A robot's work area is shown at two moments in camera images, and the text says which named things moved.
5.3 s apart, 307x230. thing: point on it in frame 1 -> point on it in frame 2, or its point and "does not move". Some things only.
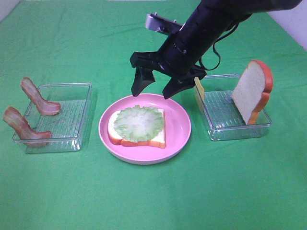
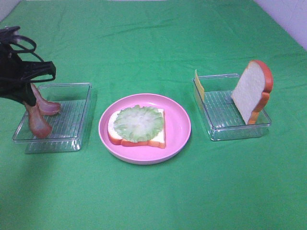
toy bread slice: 159,140 does not move
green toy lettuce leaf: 138,123 does not move
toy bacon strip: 45,107 does not move
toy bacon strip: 26,133 -> 41,126
